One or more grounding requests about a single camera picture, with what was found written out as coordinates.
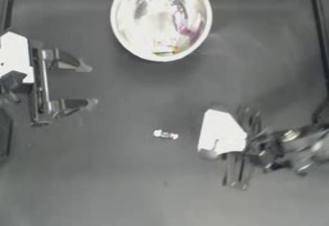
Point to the steel bowl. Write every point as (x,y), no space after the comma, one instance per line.
(147,18)

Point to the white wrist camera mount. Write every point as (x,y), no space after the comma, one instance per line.
(15,53)
(221,130)

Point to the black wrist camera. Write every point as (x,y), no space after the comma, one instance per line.
(13,80)

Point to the purple candy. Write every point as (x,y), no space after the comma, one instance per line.
(180,24)

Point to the green white candy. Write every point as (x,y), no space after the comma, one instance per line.
(168,53)

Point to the white black red twist candy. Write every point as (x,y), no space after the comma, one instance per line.
(165,134)

